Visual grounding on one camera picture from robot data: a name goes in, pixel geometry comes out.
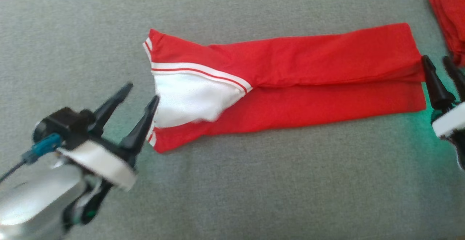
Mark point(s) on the blue left camera connector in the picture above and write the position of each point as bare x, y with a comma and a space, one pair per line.
43, 149

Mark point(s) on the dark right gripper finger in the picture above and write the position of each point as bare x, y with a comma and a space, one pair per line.
457, 78
437, 91

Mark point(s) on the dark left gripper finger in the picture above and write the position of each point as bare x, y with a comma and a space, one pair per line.
143, 127
109, 109

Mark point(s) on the grey fabric sofa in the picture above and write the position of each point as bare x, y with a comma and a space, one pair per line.
254, 196

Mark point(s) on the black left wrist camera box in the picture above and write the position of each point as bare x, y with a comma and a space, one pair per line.
63, 125

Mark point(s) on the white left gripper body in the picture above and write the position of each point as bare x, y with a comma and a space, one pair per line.
105, 163

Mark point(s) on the red white-striped shorts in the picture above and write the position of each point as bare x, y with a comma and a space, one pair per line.
452, 11

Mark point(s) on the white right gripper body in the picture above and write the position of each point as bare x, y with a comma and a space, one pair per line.
450, 120

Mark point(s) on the red white-sleeved printed jersey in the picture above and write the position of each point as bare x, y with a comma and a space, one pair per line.
308, 72

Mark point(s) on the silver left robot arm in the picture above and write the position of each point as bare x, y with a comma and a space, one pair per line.
32, 203

